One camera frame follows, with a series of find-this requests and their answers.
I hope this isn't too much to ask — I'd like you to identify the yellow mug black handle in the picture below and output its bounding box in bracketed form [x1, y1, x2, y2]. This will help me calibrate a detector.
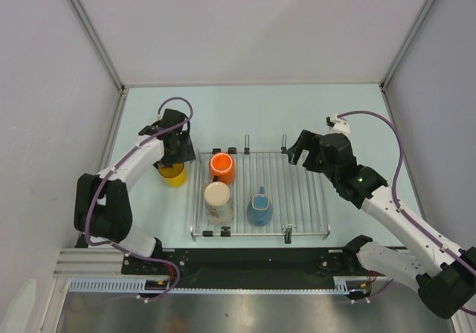
[158, 163, 187, 188]

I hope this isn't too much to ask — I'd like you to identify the orange mug black handle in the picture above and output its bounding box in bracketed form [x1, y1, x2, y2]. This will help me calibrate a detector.
[208, 152, 236, 185]

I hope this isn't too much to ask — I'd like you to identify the cream floral mug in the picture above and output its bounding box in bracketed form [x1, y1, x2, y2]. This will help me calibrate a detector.
[204, 181, 234, 225]

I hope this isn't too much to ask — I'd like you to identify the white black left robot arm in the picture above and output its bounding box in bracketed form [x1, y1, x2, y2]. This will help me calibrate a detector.
[74, 109, 196, 274]

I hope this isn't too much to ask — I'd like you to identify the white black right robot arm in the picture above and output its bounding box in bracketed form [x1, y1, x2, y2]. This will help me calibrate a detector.
[286, 130, 475, 319]

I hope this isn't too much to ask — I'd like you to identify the black front rack hook clip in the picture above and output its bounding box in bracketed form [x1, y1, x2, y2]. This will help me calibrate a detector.
[283, 224, 296, 245]

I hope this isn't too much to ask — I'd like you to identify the black front rack knob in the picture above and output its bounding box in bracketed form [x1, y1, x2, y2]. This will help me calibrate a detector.
[220, 226, 231, 237]

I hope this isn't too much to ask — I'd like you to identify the blue mug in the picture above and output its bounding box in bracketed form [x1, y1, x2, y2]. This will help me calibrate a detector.
[246, 186, 273, 227]

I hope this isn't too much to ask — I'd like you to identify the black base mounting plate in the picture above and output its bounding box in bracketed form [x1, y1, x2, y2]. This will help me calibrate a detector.
[121, 246, 387, 290]

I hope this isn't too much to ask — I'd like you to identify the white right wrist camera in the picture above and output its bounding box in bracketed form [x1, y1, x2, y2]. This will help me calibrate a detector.
[326, 114, 350, 136]

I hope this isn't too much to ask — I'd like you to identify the metal wire dish rack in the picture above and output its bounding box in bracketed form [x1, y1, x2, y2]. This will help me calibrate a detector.
[190, 152, 330, 244]

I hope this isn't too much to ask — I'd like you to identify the white slotted cable duct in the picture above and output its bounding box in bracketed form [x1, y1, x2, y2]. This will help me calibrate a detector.
[68, 278, 370, 297]

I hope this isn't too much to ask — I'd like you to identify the aluminium frame post left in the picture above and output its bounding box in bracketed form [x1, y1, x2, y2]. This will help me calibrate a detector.
[54, 0, 126, 92]

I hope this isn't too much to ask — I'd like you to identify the aluminium frame post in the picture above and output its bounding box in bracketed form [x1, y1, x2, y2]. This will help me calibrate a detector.
[54, 0, 126, 92]
[379, 0, 451, 91]

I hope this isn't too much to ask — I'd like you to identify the aluminium frame post right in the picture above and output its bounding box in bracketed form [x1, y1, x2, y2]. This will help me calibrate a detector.
[379, 0, 451, 91]

